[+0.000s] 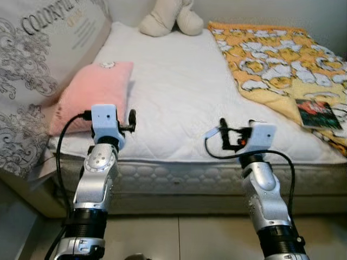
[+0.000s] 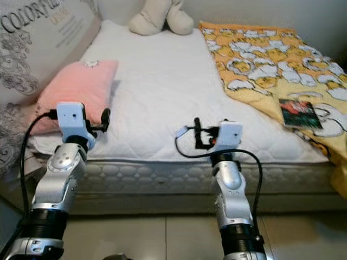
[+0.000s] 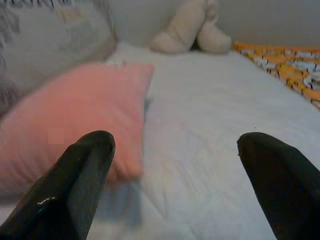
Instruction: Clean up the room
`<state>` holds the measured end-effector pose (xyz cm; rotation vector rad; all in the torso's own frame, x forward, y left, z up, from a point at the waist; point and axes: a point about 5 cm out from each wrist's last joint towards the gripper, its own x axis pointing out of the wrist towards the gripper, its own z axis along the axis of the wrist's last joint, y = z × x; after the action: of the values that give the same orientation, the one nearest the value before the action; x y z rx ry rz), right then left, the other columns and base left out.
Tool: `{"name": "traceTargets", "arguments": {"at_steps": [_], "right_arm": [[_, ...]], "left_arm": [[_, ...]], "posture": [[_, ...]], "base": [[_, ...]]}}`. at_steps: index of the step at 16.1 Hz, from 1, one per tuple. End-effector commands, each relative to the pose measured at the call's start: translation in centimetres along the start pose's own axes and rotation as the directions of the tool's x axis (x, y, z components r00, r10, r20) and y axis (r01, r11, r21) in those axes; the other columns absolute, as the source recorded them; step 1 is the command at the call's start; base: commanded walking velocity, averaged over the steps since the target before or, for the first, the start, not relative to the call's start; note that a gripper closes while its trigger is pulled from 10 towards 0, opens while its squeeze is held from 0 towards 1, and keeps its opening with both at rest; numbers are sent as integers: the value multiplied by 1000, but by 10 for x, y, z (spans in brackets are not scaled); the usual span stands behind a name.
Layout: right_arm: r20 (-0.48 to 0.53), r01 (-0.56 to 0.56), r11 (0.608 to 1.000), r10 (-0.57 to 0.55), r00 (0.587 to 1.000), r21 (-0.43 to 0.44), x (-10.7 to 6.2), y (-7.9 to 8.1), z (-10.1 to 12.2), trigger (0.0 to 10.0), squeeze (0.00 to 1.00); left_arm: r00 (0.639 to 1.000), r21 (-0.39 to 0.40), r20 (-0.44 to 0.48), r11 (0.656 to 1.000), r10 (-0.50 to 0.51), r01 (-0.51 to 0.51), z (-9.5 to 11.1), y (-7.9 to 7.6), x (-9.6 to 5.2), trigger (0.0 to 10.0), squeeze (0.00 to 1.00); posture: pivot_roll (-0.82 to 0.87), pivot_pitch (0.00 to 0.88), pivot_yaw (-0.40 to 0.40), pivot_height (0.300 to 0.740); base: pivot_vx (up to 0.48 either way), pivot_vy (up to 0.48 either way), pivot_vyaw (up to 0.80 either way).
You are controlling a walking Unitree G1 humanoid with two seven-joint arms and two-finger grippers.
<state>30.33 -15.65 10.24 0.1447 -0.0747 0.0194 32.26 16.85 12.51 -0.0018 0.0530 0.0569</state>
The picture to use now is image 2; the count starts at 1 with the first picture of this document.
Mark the pink pillow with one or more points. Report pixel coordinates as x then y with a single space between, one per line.
76 86

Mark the dark red green book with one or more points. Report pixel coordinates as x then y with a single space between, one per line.
298 114

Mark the yellow egg cartoon blanket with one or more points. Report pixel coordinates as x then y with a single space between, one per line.
260 59

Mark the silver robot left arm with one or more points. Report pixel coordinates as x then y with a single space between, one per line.
65 173

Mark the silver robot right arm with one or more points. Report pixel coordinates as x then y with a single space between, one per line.
230 189

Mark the white quilted mattress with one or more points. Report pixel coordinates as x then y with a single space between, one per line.
162 92

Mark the grey brown bed base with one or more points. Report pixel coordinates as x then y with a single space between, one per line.
168 205

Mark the grey printed headboard cover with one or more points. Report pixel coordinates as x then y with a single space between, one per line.
27 65

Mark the beige plush toy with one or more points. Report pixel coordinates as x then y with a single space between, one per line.
152 24

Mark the grey robot left leg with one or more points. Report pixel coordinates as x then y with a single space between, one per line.
116 257

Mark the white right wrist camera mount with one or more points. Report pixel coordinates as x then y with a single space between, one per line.
230 134

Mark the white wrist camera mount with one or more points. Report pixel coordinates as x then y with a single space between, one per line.
230 134
70 119

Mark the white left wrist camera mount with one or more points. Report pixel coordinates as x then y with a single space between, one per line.
70 119

